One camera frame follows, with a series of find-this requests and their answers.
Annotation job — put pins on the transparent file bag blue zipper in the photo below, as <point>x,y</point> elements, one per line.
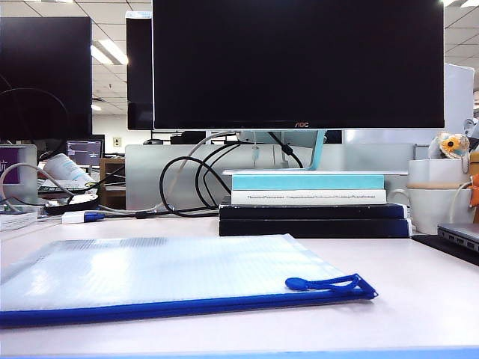
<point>157,273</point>

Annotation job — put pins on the teal book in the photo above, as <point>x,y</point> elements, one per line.
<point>307,181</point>

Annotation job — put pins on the white book with printed spine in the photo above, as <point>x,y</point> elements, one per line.
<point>307,196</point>

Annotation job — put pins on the thin black book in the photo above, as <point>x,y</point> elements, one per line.
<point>311,212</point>

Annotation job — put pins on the silver teal monitor stand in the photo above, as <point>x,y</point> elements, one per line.
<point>318,153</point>

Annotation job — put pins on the wooden shelf unit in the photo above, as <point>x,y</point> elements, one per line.
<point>113,183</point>

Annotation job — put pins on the large black AOC monitor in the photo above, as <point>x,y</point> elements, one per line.
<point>299,63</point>

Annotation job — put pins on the narrow black upright monitor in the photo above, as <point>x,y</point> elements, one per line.
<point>139,67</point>

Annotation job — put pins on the blue VGA connector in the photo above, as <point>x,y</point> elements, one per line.
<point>93,216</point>

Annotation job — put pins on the small lit background monitor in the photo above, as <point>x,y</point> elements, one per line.
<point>85,152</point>

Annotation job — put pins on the black round monitor base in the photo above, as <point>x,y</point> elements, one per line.
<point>75,203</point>

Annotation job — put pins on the white adapter box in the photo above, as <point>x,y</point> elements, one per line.
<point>73,217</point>

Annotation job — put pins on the white plastic bottle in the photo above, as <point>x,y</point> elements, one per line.
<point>66,166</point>

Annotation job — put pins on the ceiling light panel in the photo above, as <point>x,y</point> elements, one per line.
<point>109,51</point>

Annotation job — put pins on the white ceramic mug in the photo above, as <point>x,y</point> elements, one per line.
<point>431,209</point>

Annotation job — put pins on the white cup with wooden band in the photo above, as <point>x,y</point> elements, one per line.
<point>435,170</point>

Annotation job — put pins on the plush toy with sunflower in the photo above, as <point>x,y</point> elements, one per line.
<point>451,144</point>

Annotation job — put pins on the white box with purple panel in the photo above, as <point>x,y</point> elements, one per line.
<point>19,172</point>

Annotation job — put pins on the stack of white booklets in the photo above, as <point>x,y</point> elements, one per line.
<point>17,220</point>

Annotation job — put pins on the grey laptop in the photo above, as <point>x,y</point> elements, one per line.
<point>461,232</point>

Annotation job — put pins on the black monitor with thin bezel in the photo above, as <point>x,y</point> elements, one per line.
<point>45,60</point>

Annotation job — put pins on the orange toy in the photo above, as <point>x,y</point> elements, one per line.
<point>475,192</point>

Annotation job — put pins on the pale blue plush toy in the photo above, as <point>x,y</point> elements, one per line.
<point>473,131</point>

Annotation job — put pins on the wall power outlet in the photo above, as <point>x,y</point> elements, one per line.
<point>117,141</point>

